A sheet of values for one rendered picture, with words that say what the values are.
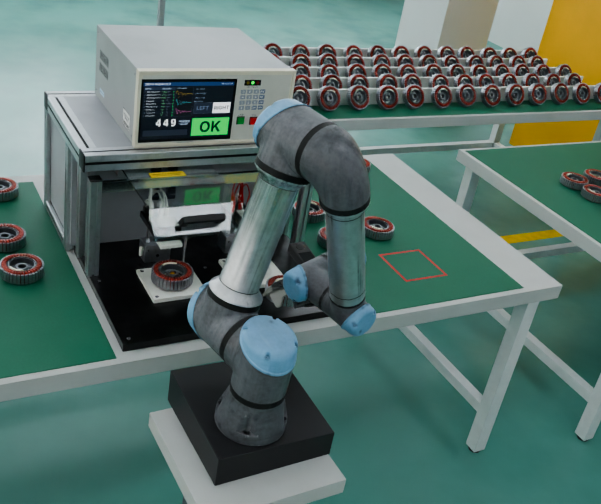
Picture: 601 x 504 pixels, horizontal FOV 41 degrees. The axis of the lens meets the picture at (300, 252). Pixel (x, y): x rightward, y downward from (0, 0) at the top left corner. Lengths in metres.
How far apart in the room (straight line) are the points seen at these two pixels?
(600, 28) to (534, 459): 3.18
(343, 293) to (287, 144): 0.35
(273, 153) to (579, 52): 4.30
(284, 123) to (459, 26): 4.56
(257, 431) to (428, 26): 4.69
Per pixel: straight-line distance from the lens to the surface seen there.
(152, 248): 2.25
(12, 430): 2.87
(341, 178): 1.42
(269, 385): 1.57
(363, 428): 3.01
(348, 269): 1.57
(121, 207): 2.31
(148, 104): 2.06
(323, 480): 1.72
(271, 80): 2.17
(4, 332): 2.03
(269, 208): 1.53
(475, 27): 6.08
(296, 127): 1.46
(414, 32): 6.15
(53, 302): 2.13
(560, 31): 5.78
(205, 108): 2.12
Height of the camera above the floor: 1.96
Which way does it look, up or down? 30 degrees down
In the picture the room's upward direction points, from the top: 11 degrees clockwise
